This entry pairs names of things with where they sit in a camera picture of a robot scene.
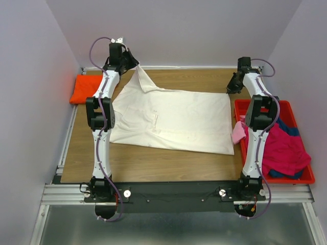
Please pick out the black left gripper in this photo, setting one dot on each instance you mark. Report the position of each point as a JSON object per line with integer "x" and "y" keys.
{"x": 133, "y": 63}

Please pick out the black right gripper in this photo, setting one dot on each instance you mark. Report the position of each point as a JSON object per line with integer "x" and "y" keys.
{"x": 230, "y": 90}

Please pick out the white t-shirt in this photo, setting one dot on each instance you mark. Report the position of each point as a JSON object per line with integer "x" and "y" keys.
{"x": 147, "y": 115}

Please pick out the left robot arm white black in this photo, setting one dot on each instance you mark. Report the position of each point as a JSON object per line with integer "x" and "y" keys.
{"x": 101, "y": 119}

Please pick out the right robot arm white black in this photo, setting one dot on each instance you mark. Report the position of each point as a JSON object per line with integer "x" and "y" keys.
{"x": 262, "y": 114}

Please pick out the folded orange t-shirt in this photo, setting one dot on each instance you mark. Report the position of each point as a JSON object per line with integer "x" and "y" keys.
{"x": 85, "y": 86}

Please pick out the light pink t-shirt in bin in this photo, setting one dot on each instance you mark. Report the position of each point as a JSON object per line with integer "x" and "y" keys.
{"x": 238, "y": 132}

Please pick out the red plastic bin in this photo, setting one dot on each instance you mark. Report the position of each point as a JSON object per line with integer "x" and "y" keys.
{"x": 286, "y": 114}

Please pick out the navy blue t-shirt in bin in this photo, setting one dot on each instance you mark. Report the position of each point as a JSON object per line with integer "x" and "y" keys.
{"x": 292, "y": 131}

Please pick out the magenta t-shirt in bin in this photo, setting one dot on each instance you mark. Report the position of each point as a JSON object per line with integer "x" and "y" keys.
{"x": 284, "y": 153}

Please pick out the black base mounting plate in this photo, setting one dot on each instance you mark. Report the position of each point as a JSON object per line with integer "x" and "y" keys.
{"x": 111, "y": 201}

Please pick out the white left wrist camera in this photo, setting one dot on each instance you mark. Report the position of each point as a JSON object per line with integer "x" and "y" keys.
{"x": 120, "y": 40}

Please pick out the aluminium extrusion rail frame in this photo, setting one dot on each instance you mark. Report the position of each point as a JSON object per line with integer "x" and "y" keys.
{"x": 65, "y": 218}

